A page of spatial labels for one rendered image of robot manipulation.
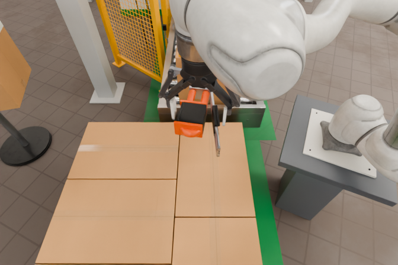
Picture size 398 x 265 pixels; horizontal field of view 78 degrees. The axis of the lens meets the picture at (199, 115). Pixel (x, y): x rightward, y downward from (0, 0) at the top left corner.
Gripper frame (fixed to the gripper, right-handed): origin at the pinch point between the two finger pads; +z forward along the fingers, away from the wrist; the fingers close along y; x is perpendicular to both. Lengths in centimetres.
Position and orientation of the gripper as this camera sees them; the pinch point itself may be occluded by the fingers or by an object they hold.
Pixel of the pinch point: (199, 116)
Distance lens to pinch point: 65.7
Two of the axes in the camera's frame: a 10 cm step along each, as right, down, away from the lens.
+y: -9.9, -1.2, 1.0
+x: -1.6, 7.5, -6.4
